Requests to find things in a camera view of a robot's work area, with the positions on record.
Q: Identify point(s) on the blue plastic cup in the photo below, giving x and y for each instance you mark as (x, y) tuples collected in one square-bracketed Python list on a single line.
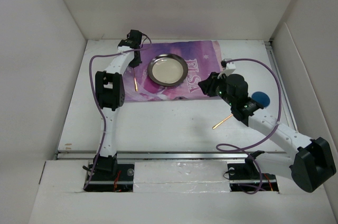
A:
[(261, 98)]

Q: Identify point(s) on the steel plate with cream centre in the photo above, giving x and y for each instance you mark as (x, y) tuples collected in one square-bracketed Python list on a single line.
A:
[(167, 70)]

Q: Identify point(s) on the aluminium right side rail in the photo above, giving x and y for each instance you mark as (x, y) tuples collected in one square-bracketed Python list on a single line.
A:
[(288, 116)]

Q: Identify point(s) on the purple Elsa cloth placemat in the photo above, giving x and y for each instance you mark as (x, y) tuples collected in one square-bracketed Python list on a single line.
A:
[(202, 58)]

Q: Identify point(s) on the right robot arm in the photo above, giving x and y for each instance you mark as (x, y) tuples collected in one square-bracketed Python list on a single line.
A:
[(309, 162)]

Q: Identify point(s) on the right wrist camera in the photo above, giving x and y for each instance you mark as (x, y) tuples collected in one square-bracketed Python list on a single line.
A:
[(228, 68)]

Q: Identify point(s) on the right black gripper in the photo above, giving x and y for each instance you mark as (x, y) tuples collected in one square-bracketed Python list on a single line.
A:
[(207, 85)]

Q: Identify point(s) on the gold fork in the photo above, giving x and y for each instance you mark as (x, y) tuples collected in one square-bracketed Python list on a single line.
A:
[(135, 80)]

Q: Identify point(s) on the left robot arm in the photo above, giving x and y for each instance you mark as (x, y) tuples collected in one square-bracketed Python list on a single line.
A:
[(108, 90)]

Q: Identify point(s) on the aluminium front rail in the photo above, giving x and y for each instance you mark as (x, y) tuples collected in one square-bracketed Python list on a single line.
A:
[(153, 156)]

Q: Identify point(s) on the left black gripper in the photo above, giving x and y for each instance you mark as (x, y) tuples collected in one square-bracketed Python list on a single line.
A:
[(135, 63)]

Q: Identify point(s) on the aluminium rail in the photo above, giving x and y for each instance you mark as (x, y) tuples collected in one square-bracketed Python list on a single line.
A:
[(288, 116), (153, 156)]

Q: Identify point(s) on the white foam block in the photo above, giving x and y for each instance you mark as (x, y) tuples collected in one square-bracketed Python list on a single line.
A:
[(181, 177)]

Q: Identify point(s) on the gold spoon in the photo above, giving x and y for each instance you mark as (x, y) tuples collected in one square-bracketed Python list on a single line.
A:
[(221, 122)]

